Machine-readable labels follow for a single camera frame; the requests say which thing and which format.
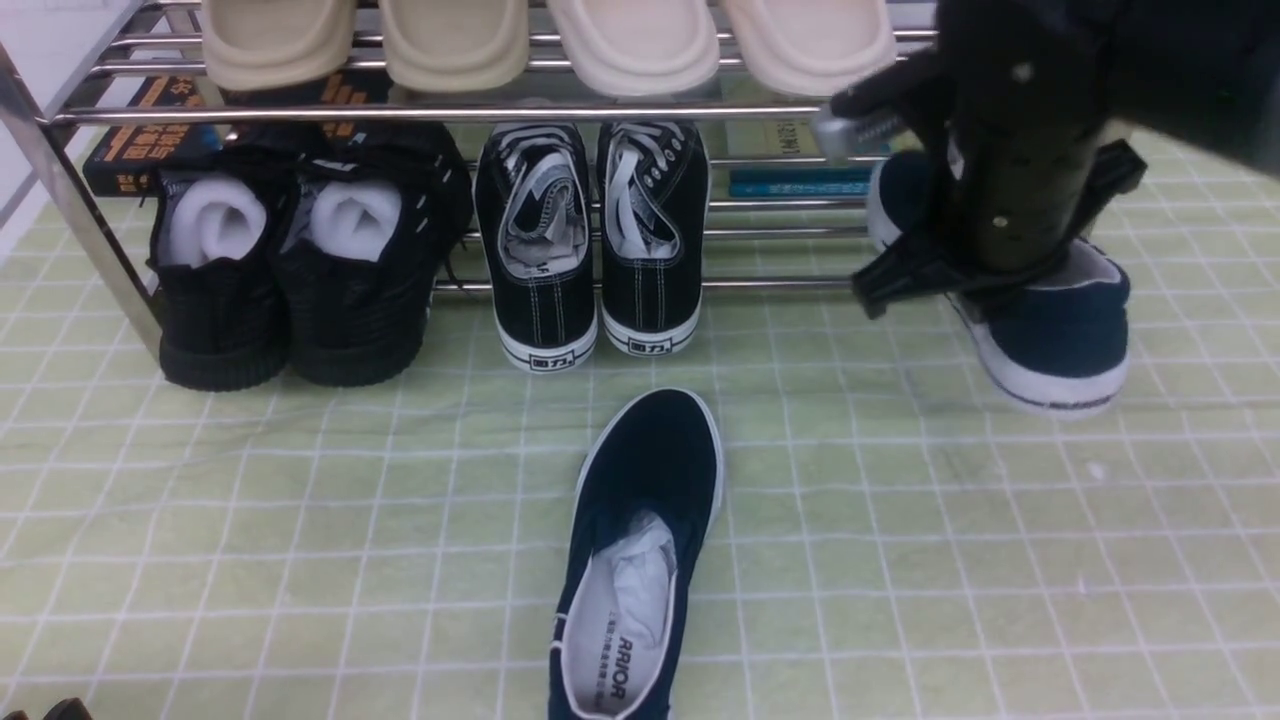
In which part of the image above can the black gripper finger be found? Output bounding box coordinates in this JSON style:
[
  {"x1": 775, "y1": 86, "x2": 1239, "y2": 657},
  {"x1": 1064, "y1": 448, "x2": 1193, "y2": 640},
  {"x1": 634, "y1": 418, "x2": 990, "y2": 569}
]
[{"x1": 852, "y1": 234, "x2": 1066, "y2": 320}]

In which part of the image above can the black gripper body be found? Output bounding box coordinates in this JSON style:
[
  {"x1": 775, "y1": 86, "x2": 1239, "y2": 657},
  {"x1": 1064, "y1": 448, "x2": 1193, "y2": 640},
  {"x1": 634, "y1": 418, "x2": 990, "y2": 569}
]
[{"x1": 813, "y1": 1, "x2": 1148, "y2": 275}]

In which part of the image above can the navy slip-on shoe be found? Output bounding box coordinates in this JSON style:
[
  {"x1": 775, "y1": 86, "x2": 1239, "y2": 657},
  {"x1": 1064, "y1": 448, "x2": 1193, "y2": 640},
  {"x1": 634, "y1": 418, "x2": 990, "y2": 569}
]
[
  {"x1": 867, "y1": 150, "x2": 1133, "y2": 416},
  {"x1": 547, "y1": 388, "x2": 724, "y2": 719}
]

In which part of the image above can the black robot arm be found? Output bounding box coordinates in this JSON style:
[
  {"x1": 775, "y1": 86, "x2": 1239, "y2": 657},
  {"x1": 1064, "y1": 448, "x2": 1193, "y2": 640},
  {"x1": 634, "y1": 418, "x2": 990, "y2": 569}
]
[{"x1": 812, "y1": 1, "x2": 1279, "y2": 319}]

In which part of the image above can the stainless steel shoe rack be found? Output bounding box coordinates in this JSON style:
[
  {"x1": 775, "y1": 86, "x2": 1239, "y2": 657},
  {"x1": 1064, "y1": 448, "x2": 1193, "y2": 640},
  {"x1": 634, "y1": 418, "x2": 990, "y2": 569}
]
[{"x1": 0, "y1": 0, "x2": 941, "y2": 361}]

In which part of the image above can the cream slipper far right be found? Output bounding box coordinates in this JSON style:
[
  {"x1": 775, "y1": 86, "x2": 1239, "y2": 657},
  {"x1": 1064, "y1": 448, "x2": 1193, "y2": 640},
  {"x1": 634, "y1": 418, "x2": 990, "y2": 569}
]
[{"x1": 719, "y1": 1, "x2": 897, "y2": 97}]

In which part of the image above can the cream slipper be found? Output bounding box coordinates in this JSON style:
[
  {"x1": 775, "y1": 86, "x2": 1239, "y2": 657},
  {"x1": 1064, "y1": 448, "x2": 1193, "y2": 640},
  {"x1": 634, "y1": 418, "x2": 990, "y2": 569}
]
[
  {"x1": 547, "y1": 1, "x2": 721, "y2": 97},
  {"x1": 719, "y1": 1, "x2": 897, "y2": 97}
]

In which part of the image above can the black canvas sneaker right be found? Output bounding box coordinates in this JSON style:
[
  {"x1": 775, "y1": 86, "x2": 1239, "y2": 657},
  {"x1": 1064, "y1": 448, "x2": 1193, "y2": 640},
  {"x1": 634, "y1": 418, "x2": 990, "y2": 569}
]
[{"x1": 595, "y1": 122, "x2": 712, "y2": 357}]

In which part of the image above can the black canvas sneaker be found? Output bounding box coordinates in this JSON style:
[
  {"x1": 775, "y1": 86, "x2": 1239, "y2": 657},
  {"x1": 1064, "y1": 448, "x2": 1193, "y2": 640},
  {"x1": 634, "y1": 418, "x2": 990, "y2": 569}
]
[
  {"x1": 595, "y1": 122, "x2": 712, "y2": 357},
  {"x1": 474, "y1": 123, "x2": 598, "y2": 373}
]

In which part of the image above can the green checkered tablecloth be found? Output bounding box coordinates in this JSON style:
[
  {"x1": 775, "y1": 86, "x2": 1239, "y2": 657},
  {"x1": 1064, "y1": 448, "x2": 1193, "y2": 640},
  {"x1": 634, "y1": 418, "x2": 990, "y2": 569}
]
[{"x1": 1, "y1": 137, "x2": 1279, "y2": 719}]

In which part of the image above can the black canvas sneaker left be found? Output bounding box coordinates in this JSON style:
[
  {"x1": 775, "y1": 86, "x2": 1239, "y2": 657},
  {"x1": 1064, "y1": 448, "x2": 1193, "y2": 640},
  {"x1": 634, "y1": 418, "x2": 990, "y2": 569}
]
[{"x1": 474, "y1": 123, "x2": 598, "y2": 373}]

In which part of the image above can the tan slipper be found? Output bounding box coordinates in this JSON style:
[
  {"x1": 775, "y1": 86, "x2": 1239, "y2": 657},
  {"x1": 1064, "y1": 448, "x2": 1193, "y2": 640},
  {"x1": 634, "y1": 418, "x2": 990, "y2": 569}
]
[
  {"x1": 202, "y1": 1, "x2": 358, "y2": 91},
  {"x1": 379, "y1": 1, "x2": 530, "y2": 94}
]

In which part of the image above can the black knit sneaker right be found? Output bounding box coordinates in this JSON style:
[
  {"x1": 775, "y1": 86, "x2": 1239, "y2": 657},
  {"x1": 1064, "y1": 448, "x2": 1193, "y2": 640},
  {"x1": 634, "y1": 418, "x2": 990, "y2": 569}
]
[{"x1": 270, "y1": 120, "x2": 474, "y2": 387}]

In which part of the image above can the black knit sneaker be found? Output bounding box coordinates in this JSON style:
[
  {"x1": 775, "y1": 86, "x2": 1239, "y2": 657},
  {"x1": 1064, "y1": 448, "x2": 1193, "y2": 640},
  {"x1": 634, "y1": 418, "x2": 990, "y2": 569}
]
[
  {"x1": 270, "y1": 120, "x2": 474, "y2": 387},
  {"x1": 147, "y1": 146, "x2": 298, "y2": 392}
]

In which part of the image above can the black knit sneaker left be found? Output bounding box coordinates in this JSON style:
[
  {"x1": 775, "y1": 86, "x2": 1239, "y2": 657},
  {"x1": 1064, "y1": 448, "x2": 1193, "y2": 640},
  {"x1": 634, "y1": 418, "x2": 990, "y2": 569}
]
[{"x1": 147, "y1": 146, "x2": 298, "y2": 392}]

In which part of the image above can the tan slipper far left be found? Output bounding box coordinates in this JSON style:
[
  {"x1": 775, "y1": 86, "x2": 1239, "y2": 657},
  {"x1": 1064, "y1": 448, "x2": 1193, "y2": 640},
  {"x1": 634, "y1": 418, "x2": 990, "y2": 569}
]
[{"x1": 202, "y1": 1, "x2": 358, "y2": 91}]

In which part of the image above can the black orange book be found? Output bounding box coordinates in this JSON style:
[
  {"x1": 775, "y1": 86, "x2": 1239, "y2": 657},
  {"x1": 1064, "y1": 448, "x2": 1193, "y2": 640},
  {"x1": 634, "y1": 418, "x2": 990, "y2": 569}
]
[{"x1": 81, "y1": 72, "x2": 390, "y2": 199}]

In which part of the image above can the black object bottom corner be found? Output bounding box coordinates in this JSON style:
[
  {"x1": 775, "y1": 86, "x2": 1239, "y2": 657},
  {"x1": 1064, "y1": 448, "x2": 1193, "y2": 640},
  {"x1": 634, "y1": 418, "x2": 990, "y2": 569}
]
[{"x1": 3, "y1": 697, "x2": 93, "y2": 720}]

